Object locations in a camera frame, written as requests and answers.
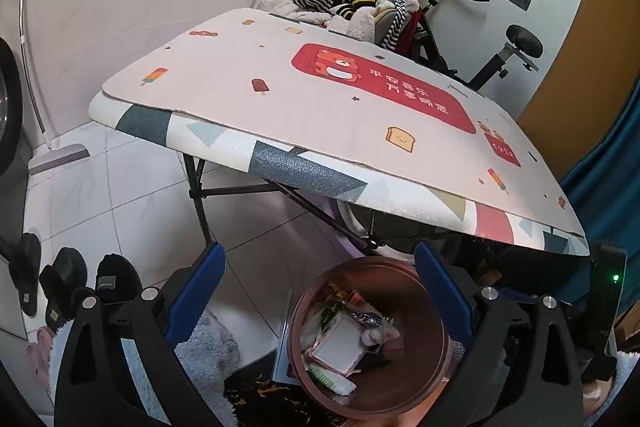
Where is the black white plush toy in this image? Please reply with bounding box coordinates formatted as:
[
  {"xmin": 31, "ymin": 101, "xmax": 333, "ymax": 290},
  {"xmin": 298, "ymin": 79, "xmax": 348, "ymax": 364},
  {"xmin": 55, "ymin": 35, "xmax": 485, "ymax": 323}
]
[{"xmin": 360, "ymin": 319, "xmax": 401, "ymax": 349}]

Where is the brown round trash bin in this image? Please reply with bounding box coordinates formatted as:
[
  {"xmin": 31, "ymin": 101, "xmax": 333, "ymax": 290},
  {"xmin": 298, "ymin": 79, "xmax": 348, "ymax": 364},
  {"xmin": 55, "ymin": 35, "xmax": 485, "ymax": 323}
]
[{"xmin": 288, "ymin": 257, "xmax": 452, "ymax": 421}]

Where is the teal curtain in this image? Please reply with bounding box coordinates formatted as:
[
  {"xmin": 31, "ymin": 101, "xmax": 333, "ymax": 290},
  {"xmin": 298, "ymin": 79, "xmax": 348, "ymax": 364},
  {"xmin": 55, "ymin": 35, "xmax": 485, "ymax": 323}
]
[{"xmin": 561, "ymin": 86, "xmax": 639, "ymax": 313}]

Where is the black slipper right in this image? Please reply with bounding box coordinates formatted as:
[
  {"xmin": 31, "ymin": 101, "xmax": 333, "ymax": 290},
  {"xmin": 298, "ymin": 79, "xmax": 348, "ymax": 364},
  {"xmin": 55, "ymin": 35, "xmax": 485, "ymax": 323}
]
[{"xmin": 96, "ymin": 254, "xmax": 142, "ymax": 305}]

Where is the black slipper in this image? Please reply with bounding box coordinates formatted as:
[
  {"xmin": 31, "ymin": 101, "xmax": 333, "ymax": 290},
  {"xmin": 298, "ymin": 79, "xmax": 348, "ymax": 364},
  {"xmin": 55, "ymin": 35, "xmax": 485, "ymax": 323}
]
[
  {"xmin": 39, "ymin": 247, "xmax": 88, "ymax": 333},
  {"xmin": 96, "ymin": 254, "xmax": 142, "ymax": 305},
  {"xmin": 9, "ymin": 232, "xmax": 41, "ymax": 317}
]

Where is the black slipper middle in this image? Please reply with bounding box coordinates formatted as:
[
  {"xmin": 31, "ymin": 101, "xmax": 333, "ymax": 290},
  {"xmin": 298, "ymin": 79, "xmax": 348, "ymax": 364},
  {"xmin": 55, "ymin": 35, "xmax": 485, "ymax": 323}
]
[{"xmin": 39, "ymin": 247, "xmax": 88, "ymax": 333}]

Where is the light blue fluffy rug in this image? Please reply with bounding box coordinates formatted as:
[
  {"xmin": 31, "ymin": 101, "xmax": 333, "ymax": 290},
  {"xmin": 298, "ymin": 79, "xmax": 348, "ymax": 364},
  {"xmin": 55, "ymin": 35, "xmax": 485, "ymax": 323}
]
[{"xmin": 46, "ymin": 305, "xmax": 241, "ymax": 427}]

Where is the black slipper left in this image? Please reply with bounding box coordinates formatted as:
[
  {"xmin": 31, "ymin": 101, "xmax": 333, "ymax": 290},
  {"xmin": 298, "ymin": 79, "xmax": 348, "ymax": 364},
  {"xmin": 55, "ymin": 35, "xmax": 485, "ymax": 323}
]
[{"xmin": 9, "ymin": 232, "xmax": 41, "ymax": 317}]

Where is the black exercise bike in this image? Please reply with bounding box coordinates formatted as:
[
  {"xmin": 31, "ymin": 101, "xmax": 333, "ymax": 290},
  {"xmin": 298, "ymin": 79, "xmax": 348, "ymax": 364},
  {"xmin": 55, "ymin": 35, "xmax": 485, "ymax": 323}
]
[{"xmin": 397, "ymin": 0, "xmax": 544, "ymax": 92}]

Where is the white floor mop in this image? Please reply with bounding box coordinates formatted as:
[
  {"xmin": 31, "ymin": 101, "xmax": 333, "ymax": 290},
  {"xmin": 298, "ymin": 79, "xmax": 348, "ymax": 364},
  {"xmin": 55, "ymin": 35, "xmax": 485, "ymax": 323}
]
[{"xmin": 17, "ymin": 0, "xmax": 90, "ymax": 176}]

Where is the geometric pattern folding table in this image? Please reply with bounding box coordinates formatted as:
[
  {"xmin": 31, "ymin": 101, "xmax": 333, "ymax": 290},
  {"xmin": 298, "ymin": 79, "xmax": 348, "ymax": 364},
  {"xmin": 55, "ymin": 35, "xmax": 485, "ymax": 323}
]
[{"xmin": 89, "ymin": 88, "xmax": 589, "ymax": 256}]

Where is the pink cartoon table mat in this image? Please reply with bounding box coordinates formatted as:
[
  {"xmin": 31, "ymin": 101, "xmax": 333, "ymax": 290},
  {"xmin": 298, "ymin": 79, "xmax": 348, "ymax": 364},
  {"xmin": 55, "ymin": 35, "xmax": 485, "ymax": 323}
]
[{"xmin": 102, "ymin": 8, "xmax": 582, "ymax": 234}]

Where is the cream fleece clothing pile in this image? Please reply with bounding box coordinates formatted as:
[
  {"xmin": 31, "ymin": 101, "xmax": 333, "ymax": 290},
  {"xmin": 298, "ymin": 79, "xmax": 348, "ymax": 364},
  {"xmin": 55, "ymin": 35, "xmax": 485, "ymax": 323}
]
[{"xmin": 252, "ymin": 0, "xmax": 398, "ymax": 46}]

